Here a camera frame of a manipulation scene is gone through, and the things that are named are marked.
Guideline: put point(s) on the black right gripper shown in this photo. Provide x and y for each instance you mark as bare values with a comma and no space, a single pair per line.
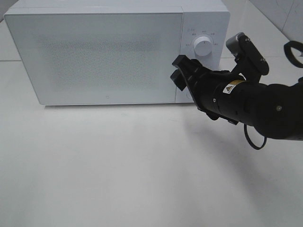
208,89

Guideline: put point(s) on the white round door button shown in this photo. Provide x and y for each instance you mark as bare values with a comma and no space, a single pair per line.
189,97

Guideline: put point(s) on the white microwave door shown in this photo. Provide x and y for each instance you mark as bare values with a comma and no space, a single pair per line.
97,59

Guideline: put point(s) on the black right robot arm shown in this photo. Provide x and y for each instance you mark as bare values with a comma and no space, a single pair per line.
275,110

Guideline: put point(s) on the white upper power knob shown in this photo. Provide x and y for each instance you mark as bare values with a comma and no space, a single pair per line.
203,45

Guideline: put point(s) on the white microwave oven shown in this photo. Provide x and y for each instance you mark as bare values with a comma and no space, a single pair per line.
199,17

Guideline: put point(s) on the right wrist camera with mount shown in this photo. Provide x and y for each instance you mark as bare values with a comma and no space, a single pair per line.
249,61

